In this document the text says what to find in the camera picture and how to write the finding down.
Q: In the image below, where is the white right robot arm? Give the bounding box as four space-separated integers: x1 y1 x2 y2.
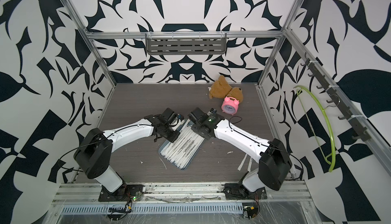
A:
188 108 293 192

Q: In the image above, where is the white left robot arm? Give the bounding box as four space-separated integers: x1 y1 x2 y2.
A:
73 108 184 196

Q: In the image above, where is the blue storage tray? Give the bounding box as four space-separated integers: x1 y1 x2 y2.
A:
158 119 205 170

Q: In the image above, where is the pink alarm clock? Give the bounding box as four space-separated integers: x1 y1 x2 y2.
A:
221 97 240 116

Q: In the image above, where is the brown teddy bear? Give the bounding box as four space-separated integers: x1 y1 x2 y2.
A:
208 75 244 103

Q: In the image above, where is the right pile wrapped straw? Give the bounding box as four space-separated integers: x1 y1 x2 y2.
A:
237 154 247 171

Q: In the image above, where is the green clothes hanger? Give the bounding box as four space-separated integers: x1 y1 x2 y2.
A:
294 85 337 173

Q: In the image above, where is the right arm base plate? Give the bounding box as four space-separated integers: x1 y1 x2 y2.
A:
223 183 268 200

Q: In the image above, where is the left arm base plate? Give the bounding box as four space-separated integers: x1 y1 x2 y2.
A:
98 184 144 202

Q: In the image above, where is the grey wall shelf rack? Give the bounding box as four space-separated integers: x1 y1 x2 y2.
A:
145 32 228 55

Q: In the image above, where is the white cable duct strip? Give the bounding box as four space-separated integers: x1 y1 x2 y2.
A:
61 202 244 215

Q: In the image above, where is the black wall hook rail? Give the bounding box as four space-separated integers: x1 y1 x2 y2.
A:
303 52 371 142

